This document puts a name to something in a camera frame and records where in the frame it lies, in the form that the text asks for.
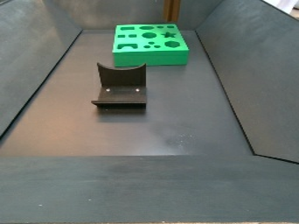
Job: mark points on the brown star prism block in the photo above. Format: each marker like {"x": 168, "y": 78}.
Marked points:
{"x": 171, "y": 10}

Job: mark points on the dark curved cradle block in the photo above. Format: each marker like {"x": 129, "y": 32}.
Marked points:
{"x": 121, "y": 86}

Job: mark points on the green foam shape board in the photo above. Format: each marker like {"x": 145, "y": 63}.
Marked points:
{"x": 152, "y": 44}

